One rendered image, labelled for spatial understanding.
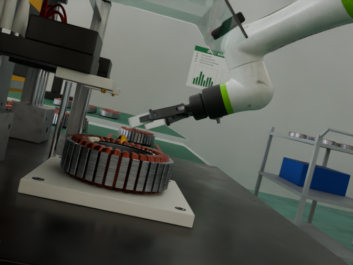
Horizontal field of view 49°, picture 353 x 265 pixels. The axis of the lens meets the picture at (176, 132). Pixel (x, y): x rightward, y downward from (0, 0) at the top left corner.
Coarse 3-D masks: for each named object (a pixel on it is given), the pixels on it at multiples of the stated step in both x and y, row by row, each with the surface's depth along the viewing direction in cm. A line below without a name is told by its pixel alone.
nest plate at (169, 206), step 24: (48, 168) 38; (24, 192) 32; (48, 192) 32; (72, 192) 33; (96, 192) 33; (120, 192) 36; (168, 192) 41; (144, 216) 33; (168, 216) 34; (192, 216) 34
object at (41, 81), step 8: (24, 64) 58; (32, 64) 58; (104, 64) 60; (40, 72) 59; (48, 72) 64; (104, 72) 60; (40, 80) 60; (40, 88) 62; (96, 88) 60; (32, 96) 59; (40, 96) 62; (32, 104) 60; (40, 104) 64
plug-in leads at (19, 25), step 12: (0, 0) 39; (12, 0) 35; (24, 0) 38; (0, 12) 39; (12, 12) 35; (24, 12) 38; (0, 24) 35; (12, 24) 36; (24, 24) 38; (24, 36) 40
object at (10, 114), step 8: (0, 112) 39; (8, 112) 41; (0, 120) 38; (8, 120) 41; (0, 128) 39; (8, 128) 41; (0, 136) 39; (8, 136) 42; (0, 144) 40; (0, 152) 40; (0, 160) 41
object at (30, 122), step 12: (12, 108) 58; (24, 108) 58; (36, 108) 59; (48, 108) 61; (24, 120) 59; (36, 120) 59; (48, 120) 62; (12, 132) 58; (24, 132) 59; (36, 132) 59; (48, 132) 65
